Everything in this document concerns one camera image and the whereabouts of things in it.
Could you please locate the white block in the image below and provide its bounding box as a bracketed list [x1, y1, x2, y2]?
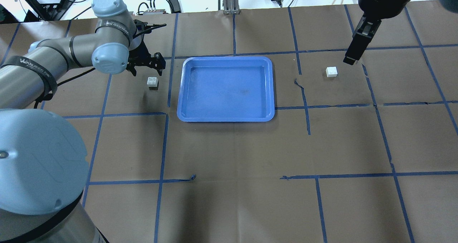
[147, 77, 159, 90]
[325, 67, 338, 78]

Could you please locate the blue plastic tray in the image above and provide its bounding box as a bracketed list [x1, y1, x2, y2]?
[177, 57, 275, 122]

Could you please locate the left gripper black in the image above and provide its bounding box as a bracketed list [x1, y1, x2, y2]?
[127, 20, 166, 76]

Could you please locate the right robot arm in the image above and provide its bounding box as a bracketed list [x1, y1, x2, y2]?
[343, 0, 458, 65]

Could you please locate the black power adapter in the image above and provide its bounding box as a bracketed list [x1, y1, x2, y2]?
[168, 0, 182, 13]

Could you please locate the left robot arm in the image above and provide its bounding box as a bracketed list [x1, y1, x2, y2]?
[1, 0, 166, 243]

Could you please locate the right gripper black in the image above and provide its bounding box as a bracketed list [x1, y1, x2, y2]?
[343, 15, 381, 65]

